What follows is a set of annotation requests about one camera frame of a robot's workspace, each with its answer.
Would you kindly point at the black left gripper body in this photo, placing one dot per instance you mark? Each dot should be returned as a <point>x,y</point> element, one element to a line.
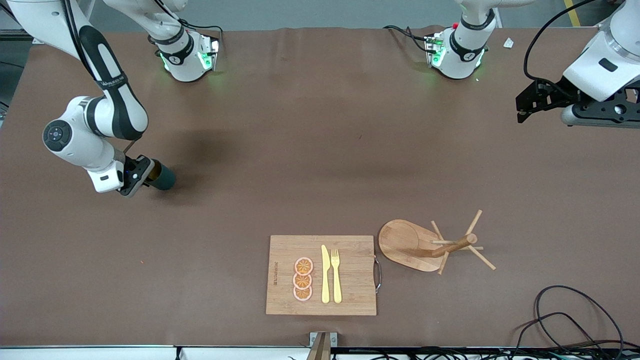
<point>556,93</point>

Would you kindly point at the dark green cup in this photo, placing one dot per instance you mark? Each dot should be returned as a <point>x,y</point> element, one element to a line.
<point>165,179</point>

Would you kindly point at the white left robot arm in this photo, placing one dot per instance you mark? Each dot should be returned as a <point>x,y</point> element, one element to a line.
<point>605,70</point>

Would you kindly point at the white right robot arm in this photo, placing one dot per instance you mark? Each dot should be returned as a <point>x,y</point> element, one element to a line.
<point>75,145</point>

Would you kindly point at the small white paper scrap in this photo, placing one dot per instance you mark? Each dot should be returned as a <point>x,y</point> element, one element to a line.
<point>508,43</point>

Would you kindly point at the orange slice toy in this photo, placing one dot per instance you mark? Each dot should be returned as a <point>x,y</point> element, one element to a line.
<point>302,282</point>
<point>302,294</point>
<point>303,266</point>

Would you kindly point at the brown table cover mat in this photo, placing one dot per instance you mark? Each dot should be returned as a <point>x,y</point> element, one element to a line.
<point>350,150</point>

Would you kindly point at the wooden mug tree stand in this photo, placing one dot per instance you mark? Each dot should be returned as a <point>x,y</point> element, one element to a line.
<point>400,245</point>

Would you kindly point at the yellow plastic knife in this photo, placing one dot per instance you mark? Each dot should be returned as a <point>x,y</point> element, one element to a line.
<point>325,280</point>

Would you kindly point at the yellow plastic fork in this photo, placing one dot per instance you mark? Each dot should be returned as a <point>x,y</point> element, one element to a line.
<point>337,285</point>

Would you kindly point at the bamboo cutting board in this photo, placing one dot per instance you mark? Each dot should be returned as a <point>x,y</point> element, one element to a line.
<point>350,295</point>

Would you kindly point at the white table edge rail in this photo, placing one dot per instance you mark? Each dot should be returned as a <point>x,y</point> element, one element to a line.
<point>100,353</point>

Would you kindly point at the aluminium frame profile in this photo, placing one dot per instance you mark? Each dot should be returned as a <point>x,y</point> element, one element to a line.
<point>15,34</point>

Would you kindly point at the metal table edge bracket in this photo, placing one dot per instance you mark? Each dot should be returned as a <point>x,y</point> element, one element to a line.
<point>322,345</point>

